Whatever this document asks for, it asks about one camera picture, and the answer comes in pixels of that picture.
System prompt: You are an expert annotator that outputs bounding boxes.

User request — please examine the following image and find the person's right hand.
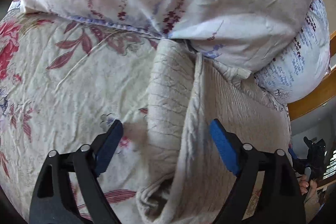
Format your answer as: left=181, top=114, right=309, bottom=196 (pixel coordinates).
left=298, top=175, right=317, bottom=198

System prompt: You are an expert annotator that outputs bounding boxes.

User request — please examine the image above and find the floral bed sheet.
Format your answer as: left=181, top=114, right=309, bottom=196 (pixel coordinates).
left=1, top=9, right=162, bottom=223

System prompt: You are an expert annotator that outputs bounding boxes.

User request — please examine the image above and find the beige cable-knit sweater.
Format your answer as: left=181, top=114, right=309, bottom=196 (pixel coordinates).
left=136, top=39, right=291, bottom=223

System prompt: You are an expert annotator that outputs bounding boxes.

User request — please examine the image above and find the wooden headboard frame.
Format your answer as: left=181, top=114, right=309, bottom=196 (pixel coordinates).
left=288, top=32, right=335, bottom=121

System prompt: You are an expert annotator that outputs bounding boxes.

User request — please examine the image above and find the blue floral right pillow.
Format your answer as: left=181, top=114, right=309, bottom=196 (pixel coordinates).
left=254, top=0, right=330, bottom=104

